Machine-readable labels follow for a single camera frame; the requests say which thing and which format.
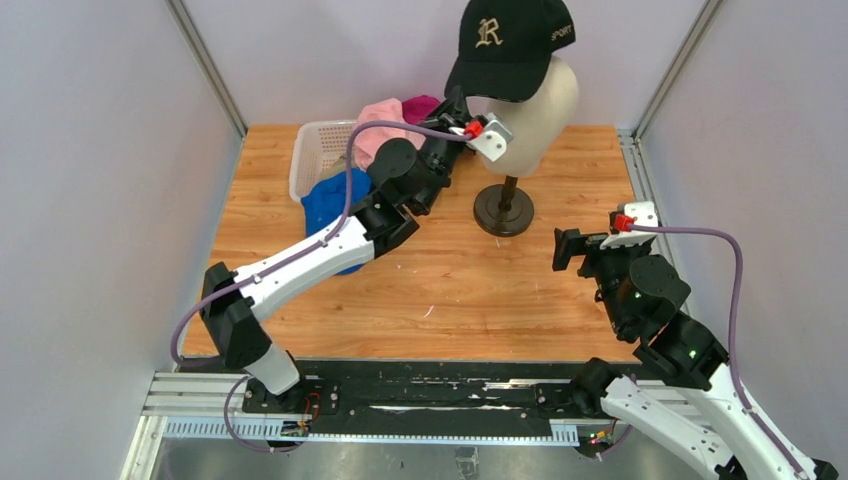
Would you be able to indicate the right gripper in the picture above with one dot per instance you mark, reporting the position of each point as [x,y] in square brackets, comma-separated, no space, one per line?
[569,241]

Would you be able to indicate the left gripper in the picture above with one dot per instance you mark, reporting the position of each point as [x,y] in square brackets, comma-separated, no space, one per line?
[448,119]

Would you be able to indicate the black baseball cap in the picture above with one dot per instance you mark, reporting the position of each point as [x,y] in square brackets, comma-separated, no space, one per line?
[505,47]

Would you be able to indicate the light pink baseball cap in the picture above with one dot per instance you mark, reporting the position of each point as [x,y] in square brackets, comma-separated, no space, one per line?
[368,142]

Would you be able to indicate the blue baseball cap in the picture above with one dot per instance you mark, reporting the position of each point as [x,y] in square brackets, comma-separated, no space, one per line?
[325,202]

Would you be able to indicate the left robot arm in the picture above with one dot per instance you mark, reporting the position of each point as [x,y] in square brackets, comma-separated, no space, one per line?
[405,184]

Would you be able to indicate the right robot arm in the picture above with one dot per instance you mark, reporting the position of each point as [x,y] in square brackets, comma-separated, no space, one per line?
[643,296]

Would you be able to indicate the magenta baseball cap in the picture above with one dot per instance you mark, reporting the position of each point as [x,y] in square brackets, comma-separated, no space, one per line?
[417,109]

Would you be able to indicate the dark wooden mannequin stand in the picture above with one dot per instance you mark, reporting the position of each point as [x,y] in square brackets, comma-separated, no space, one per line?
[503,210]

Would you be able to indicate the khaki baseball cap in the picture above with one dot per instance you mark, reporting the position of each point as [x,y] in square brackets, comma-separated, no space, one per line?
[338,167]

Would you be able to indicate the white plastic basket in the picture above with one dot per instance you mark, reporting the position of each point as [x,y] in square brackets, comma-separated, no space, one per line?
[317,147]

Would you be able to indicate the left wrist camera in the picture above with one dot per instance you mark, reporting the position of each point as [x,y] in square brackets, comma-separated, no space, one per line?
[488,135]

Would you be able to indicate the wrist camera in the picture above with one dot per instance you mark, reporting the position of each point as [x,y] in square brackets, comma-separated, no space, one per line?
[488,135]
[632,222]

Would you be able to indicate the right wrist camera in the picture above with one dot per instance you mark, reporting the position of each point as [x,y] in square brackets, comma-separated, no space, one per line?
[632,222]

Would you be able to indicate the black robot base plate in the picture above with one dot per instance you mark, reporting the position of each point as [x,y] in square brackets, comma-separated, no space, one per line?
[543,386]

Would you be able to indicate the aluminium frame rail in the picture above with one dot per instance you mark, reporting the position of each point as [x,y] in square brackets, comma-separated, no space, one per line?
[225,407]

